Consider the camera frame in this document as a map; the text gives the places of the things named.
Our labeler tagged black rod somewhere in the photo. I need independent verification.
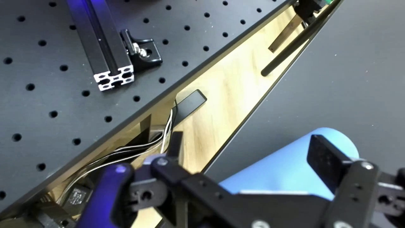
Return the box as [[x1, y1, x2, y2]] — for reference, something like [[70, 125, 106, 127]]
[[259, 20, 334, 78]]

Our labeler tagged black aluminium extrusion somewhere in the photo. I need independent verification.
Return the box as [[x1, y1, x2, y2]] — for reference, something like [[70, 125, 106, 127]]
[[65, 0, 137, 92]]

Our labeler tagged black corner bracket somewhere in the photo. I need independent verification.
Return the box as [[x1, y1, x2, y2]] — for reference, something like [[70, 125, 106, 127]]
[[119, 27, 163, 68]]

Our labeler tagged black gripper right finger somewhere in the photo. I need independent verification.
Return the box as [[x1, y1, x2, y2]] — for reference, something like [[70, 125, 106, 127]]
[[306, 134, 405, 228]]

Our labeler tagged black and white wire bundle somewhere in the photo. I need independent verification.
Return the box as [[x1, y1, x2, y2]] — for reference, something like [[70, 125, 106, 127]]
[[54, 106, 176, 203]]

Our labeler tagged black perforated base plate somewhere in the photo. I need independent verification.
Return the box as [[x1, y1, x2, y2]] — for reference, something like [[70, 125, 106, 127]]
[[0, 0, 296, 216]]

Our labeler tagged black flat plate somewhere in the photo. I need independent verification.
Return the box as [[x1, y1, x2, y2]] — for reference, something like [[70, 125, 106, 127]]
[[173, 88, 209, 124]]

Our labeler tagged blue plastic cup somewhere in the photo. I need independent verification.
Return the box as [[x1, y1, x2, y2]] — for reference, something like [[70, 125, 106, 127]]
[[219, 126, 361, 201]]

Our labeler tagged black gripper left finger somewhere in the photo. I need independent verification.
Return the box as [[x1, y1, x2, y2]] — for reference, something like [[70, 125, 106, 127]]
[[75, 130, 254, 228]]

